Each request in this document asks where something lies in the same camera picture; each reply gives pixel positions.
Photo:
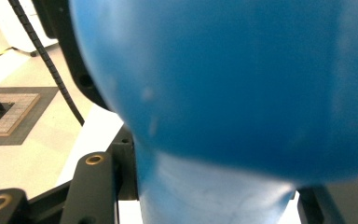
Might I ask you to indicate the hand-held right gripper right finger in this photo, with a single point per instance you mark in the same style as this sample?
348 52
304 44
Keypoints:
313 207

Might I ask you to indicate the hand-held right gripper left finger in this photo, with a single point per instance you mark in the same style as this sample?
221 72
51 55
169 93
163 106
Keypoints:
125 161

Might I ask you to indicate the blue bottle with white cap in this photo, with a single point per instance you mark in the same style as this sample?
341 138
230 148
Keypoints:
230 93

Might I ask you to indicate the white furniture base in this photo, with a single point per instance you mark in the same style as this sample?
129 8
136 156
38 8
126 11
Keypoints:
15 28

